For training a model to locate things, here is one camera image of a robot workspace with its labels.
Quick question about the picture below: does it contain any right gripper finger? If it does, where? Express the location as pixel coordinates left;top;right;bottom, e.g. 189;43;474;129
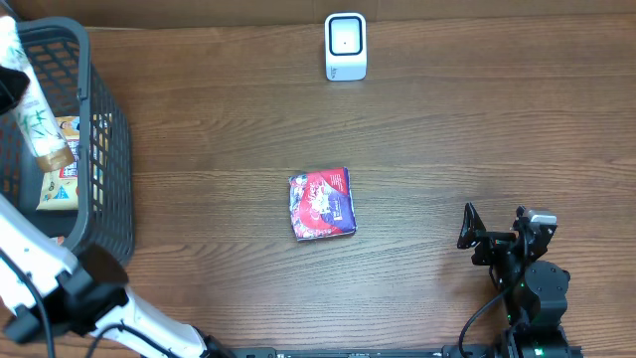
457;203;486;250
514;206;528;232

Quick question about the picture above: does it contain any red purple tissue pack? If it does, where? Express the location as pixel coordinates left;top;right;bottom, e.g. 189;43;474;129
288;167;357;241

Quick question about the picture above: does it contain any orange cream snack bag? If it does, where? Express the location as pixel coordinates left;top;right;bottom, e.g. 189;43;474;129
36;114;113;212

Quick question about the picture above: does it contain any white tube gold cap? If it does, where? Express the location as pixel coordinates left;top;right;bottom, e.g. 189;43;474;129
1;16;75;173

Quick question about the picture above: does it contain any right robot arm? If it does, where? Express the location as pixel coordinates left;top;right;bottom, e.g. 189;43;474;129
455;203;582;358

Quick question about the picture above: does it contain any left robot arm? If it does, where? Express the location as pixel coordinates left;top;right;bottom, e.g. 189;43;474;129
1;200;232;357

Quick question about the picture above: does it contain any white barcode scanner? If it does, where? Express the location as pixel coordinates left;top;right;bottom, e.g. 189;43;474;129
324;12;368;82

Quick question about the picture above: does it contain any dark grey plastic basket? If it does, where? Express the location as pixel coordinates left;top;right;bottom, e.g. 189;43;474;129
1;17;135;264

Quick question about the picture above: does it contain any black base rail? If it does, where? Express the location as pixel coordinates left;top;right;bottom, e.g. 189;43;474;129
231;345;584;358

